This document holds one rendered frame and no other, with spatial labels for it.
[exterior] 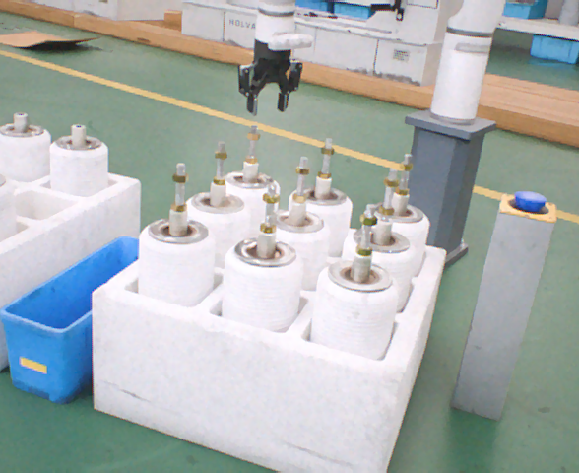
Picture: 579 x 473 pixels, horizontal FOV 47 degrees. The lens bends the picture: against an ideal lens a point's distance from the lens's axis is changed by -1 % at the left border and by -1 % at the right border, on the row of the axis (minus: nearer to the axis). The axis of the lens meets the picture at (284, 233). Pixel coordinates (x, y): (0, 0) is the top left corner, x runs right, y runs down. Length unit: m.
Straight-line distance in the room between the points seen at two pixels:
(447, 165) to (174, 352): 0.76
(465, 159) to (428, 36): 1.75
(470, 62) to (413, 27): 1.77
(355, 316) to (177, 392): 0.25
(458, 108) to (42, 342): 0.90
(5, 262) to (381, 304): 0.51
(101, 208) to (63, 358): 0.31
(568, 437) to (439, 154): 0.62
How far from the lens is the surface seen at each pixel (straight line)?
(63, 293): 1.06
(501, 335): 0.98
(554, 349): 1.28
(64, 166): 1.17
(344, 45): 3.25
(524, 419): 1.07
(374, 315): 0.77
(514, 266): 0.93
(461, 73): 1.39
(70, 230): 1.09
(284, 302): 0.80
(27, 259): 1.02
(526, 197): 0.92
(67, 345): 0.92
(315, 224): 0.91
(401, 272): 0.88
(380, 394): 0.77
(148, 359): 0.87
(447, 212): 1.44
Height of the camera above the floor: 0.60
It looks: 23 degrees down
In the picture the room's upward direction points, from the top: 6 degrees clockwise
